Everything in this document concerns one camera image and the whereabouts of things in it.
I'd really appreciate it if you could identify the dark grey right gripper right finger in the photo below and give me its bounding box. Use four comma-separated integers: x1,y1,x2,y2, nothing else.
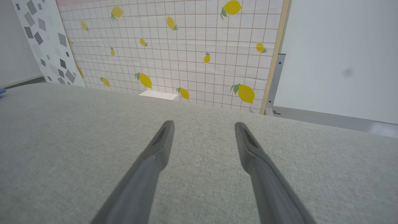
235,122,317,224

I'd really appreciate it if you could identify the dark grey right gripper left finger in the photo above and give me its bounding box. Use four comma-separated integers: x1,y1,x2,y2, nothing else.
90,120,175,224

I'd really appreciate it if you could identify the lemon print grid panel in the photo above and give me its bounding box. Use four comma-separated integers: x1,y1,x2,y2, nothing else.
56,0,284,113

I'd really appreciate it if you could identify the grey terrazzo pattern panel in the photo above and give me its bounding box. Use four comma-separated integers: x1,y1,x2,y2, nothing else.
12,0,86,87

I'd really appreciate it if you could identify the grey metal support post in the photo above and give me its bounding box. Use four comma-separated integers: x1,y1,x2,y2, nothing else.
266,54,286,116

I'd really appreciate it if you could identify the light wooden panel frame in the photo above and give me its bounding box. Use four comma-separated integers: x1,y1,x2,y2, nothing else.
260,0,291,115

